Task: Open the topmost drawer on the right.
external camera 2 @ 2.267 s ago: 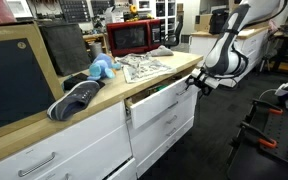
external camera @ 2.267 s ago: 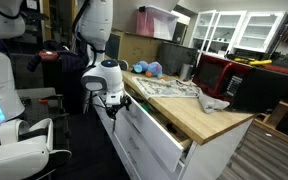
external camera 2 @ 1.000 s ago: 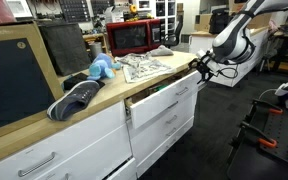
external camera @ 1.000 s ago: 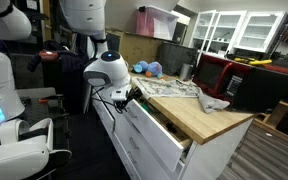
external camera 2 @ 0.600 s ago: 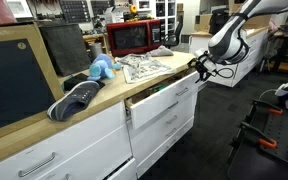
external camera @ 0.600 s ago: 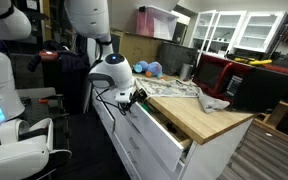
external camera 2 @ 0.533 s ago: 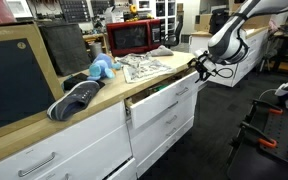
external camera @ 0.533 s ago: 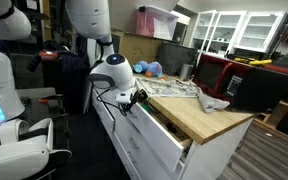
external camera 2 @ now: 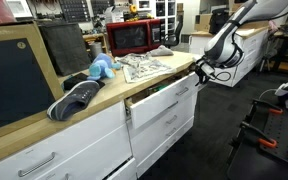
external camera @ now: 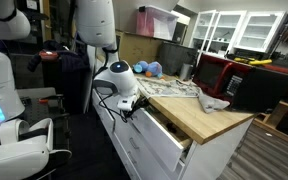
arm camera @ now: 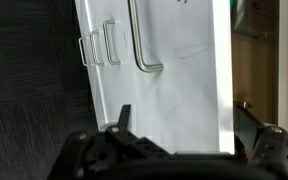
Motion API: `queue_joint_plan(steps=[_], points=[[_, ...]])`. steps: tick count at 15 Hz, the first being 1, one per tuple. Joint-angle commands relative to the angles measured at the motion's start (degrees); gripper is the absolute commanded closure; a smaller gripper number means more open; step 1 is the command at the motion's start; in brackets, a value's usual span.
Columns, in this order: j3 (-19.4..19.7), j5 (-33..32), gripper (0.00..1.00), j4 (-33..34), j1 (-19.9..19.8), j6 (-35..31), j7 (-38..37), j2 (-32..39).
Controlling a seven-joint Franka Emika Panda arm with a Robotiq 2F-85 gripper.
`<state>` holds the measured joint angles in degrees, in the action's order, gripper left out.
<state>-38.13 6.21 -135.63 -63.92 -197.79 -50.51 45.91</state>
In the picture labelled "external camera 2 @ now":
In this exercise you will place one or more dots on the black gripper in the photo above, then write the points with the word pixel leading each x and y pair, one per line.
pixel 208 66

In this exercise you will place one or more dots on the white drawer labelled clamps clips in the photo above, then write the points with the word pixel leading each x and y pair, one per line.
pixel 157 103

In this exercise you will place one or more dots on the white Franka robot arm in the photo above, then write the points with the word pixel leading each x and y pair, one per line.
pixel 224 46

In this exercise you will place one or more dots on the white drawer cabinet wooden top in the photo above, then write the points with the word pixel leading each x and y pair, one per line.
pixel 250 56
pixel 24 133

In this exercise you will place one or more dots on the green tool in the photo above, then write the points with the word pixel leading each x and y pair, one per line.
pixel 157 88

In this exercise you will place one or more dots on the grey crumpled cloth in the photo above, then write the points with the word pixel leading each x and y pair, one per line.
pixel 162 50

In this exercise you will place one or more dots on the black office chair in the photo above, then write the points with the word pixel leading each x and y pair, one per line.
pixel 174 35

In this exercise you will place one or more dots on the cardboard box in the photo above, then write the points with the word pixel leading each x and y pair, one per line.
pixel 202 22

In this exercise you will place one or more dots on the black backpack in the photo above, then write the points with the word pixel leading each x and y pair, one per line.
pixel 219 20

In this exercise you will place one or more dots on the patterned white cloth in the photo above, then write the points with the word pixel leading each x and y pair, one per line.
pixel 144 68

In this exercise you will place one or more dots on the white glass door cabinet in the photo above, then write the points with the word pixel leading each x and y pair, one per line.
pixel 160 8

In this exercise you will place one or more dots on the black clamp orange tip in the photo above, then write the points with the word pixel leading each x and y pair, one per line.
pixel 267 143
pixel 275 111

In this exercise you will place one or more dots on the red black microwave oven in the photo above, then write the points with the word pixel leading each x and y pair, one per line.
pixel 130 36

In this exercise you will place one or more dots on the yellow black power tool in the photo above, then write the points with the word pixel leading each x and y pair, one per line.
pixel 133 8

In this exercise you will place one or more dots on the black perforated robot stand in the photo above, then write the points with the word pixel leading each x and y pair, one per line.
pixel 284 133

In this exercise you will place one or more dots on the blue plush toy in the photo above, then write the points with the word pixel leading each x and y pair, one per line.
pixel 100 68

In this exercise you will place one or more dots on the white box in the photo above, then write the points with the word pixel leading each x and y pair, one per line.
pixel 114 15

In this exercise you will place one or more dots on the metal cup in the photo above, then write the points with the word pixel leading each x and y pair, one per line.
pixel 96 50

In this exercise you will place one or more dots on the black pouch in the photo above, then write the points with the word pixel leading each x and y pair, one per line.
pixel 74 80

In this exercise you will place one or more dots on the dark grey sneaker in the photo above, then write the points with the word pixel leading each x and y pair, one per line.
pixel 74 100

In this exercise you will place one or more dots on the black organizer bins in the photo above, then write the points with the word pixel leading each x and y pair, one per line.
pixel 74 10

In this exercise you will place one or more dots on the white framed board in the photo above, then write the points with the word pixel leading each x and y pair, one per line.
pixel 19 8

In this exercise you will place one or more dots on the tan framed black board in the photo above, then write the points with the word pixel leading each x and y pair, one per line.
pixel 4 83

